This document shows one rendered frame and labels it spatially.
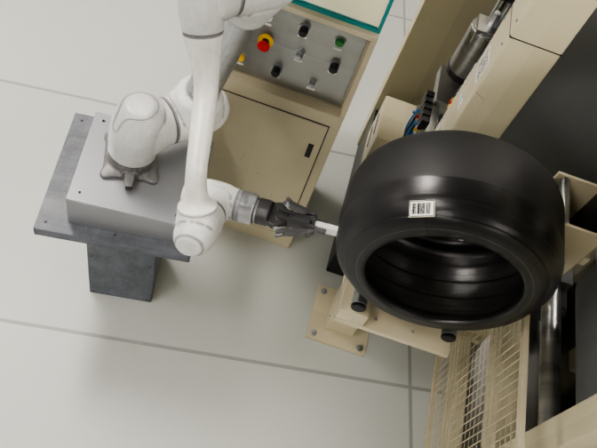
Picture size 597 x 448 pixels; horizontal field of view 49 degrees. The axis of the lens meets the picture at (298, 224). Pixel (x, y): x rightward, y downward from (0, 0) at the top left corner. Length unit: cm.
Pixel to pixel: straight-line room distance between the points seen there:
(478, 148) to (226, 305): 154
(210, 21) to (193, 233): 51
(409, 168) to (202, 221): 53
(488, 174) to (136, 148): 105
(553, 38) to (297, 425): 175
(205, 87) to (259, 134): 84
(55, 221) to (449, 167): 128
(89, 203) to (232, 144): 69
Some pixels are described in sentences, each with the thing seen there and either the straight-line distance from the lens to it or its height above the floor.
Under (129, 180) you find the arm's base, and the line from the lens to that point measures 215.
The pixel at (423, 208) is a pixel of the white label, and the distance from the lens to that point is 153.
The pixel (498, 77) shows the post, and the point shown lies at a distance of 172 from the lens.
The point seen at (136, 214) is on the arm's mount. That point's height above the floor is 77.
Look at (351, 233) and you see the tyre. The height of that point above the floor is 122.
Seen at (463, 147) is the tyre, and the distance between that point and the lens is 163.
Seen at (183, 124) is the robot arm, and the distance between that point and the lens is 211.
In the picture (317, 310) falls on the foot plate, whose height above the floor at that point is 1.
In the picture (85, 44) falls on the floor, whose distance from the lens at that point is 372.
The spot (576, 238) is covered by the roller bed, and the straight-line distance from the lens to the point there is 206.
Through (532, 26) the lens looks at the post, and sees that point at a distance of 163.
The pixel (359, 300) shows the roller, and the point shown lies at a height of 92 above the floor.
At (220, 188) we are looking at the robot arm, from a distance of 182.
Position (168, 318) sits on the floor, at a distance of 281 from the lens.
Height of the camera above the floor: 255
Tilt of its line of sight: 55 degrees down
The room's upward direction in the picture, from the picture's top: 23 degrees clockwise
